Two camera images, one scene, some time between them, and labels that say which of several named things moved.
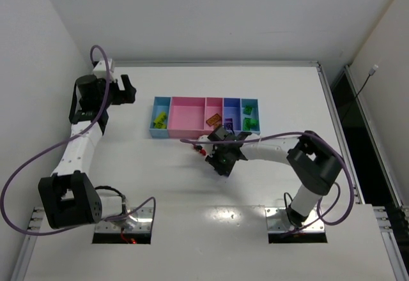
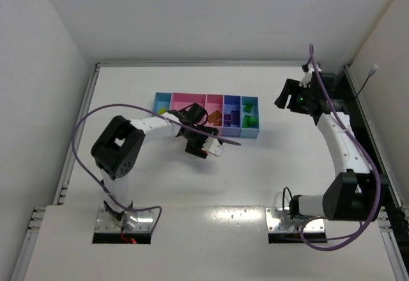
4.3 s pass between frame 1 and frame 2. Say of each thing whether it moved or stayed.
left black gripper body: moved
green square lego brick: stayed
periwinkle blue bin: stayed
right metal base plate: stayed
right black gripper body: moved
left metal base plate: stayed
